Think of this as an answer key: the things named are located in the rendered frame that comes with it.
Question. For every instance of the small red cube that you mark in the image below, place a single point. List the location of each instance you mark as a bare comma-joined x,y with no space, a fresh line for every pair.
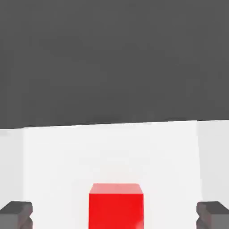
116,209

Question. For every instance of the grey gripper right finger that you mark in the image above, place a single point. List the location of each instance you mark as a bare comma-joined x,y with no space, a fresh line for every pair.
214,215

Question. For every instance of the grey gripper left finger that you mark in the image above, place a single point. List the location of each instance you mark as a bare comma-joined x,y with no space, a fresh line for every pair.
14,214

